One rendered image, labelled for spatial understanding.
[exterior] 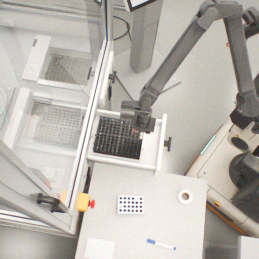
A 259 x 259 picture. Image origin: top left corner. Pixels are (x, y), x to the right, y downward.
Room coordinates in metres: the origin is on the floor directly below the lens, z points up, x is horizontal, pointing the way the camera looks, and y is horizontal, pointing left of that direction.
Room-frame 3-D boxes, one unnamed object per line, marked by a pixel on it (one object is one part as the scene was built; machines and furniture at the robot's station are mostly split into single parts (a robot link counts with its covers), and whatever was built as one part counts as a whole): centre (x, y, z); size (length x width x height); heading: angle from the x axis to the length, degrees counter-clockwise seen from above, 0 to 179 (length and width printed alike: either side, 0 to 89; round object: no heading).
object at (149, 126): (0.54, -0.05, 1.09); 0.10 x 0.07 x 0.07; 85
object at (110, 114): (0.53, 0.05, 0.86); 0.40 x 0.26 x 0.06; 88
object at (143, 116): (0.54, -0.05, 1.15); 0.07 x 0.06 x 0.07; 90
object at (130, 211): (0.23, -0.05, 0.78); 0.12 x 0.08 x 0.04; 95
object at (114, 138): (0.53, 0.05, 0.87); 0.22 x 0.18 x 0.06; 88
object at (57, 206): (0.10, 0.17, 1.45); 0.05 x 0.03 x 0.19; 88
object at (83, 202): (0.20, 0.16, 0.88); 0.07 x 0.05 x 0.07; 178
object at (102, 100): (0.85, 0.15, 0.87); 0.29 x 0.02 x 0.11; 178
